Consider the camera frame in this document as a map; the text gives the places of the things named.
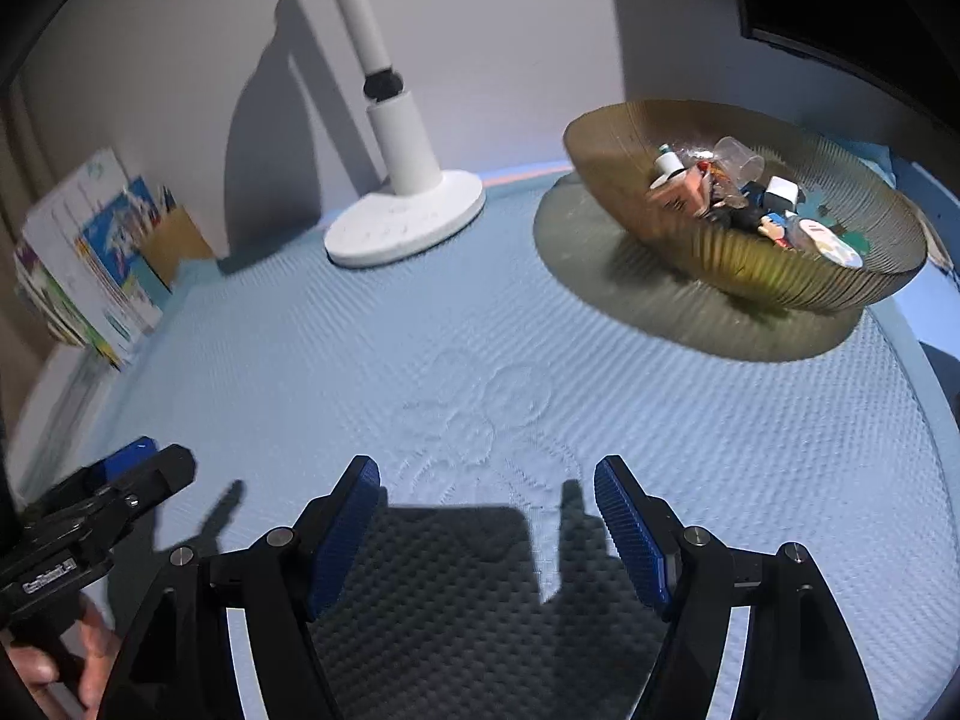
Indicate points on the white desk lamp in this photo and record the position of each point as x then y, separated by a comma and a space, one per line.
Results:
405, 165

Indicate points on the orange printed small box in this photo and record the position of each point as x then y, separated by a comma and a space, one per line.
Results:
686, 195

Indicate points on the row of books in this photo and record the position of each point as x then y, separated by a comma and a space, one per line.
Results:
82, 270

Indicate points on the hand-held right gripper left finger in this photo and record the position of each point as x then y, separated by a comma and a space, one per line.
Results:
341, 536

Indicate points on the brown pen holder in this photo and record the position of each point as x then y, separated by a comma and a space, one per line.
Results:
180, 247

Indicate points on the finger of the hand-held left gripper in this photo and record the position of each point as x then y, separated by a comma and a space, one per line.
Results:
124, 457
161, 472

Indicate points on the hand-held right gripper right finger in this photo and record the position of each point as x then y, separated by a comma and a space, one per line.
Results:
634, 536

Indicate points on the blue textured mat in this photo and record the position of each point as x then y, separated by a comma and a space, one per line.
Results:
525, 390

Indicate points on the person's left hand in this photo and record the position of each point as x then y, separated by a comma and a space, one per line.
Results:
97, 652

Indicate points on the clear plastic cup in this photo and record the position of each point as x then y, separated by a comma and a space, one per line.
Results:
739, 157

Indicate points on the small blue-haired figurine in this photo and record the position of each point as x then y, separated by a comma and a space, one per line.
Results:
776, 231

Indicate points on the white round plastic packet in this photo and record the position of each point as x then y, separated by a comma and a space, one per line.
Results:
829, 244

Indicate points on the amber ribbed glass bowl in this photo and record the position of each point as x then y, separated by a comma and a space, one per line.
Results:
750, 270

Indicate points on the white charger plug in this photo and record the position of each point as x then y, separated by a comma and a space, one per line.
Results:
784, 191

